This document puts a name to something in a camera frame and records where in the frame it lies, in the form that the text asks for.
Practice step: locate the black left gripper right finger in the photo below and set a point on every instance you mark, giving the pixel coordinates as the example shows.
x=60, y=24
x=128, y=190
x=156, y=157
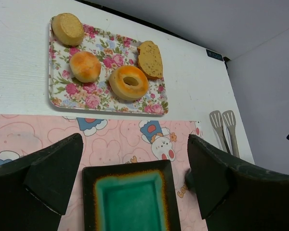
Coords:
x=233, y=194

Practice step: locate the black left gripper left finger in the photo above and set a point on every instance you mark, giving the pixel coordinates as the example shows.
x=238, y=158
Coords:
x=35, y=189

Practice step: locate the seeded bread slice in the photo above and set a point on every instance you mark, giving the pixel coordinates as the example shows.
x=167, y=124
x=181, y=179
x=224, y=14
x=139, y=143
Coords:
x=149, y=60

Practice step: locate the golden round bread roll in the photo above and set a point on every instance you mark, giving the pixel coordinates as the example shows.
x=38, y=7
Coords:
x=85, y=67

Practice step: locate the flat round bread bun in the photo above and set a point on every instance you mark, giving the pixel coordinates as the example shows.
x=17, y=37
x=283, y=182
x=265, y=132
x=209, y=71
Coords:
x=68, y=29

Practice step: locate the metal tongs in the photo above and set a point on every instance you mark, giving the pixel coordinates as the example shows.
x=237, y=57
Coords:
x=224, y=125

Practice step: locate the pink bunny placemat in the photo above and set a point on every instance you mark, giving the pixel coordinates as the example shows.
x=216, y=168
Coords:
x=110, y=142

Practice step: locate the black and teal square plate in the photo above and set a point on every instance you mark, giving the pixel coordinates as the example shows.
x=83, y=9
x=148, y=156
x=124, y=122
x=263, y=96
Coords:
x=130, y=197

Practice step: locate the blue table label right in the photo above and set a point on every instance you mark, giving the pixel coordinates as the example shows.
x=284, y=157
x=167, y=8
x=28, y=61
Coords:
x=214, y=55

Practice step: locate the ring-shaped bagel bread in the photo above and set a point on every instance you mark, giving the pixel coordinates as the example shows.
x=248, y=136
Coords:
x=128, y=83

